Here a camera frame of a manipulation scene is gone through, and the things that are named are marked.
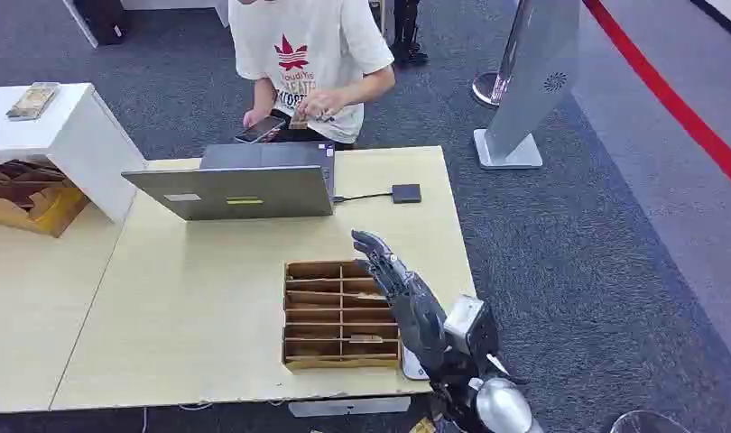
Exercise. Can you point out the black cabinet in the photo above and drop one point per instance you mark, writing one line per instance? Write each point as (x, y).
(102, 21)

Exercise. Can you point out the small black hub box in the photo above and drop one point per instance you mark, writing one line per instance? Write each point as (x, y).
(406, 193)

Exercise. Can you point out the open cardboard box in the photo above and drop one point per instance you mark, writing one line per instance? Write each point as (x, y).
(33, 200)

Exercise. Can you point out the grey laptop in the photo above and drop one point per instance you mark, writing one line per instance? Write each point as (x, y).
(240, 191)

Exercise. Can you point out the person's right hand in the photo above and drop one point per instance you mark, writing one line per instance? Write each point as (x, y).
(255, 116)

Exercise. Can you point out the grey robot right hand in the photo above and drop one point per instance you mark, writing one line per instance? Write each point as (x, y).
(416, 311)

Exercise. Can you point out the person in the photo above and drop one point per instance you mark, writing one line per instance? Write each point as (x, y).
(306, 42)
(408, 36)

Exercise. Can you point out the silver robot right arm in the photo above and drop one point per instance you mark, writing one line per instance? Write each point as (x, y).
(503, 409)

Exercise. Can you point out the red floor tape strip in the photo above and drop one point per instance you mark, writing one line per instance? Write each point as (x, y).
(670, 101)

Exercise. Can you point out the wooden card box with slots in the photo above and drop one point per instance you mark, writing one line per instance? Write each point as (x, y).
(317, 317)

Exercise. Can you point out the wrapped bundle of cards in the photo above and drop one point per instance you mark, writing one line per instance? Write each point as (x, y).
(33, 101)

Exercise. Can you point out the black smartphone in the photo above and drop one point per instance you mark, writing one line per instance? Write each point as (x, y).
(260, 129)

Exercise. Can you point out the card in wooden box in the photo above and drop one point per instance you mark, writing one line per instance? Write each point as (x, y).
(365, 339)
(370, 296)

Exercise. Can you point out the white bar under desk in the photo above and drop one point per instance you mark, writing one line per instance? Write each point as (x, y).
(347, 407)

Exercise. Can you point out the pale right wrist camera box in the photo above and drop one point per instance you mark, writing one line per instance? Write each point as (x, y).
(473, 326)

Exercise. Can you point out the grey kiosk stand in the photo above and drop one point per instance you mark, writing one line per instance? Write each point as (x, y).
(533, 78)

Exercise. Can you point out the white side stand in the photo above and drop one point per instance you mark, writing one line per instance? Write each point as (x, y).
(72, 131)

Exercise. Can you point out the small stack of cards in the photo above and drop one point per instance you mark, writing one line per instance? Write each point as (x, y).
(298, 121)

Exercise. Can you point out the clear round cover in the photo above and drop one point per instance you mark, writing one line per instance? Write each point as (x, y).
(646, 423)

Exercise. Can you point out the white rounded plate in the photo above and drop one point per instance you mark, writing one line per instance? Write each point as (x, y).
(412, 366)

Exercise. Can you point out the chrome stanchion post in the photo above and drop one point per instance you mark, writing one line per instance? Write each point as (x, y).
(491, 86)

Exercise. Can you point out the person's left hand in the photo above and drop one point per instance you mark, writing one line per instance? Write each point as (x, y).
(320, 103)

